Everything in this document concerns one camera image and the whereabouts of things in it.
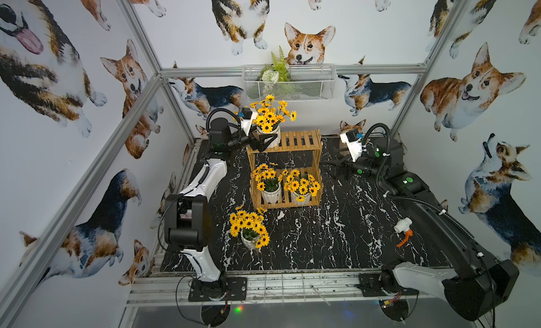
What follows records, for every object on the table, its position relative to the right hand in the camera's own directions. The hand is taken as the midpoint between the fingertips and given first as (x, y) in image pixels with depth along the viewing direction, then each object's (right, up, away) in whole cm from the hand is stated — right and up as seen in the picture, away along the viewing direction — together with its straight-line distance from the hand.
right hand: (326, 155), depth 69 cm
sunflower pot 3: (-8, -14, +13) cm, 21 cm away
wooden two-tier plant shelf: (-8, +2, +11) cm, 14 cm away
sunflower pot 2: (-21, -11, +18) cm, 29 cm away
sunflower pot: (-25, -26, +4) cm, 36 cm away
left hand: (-18, +11, +10) cm, 23 cm away
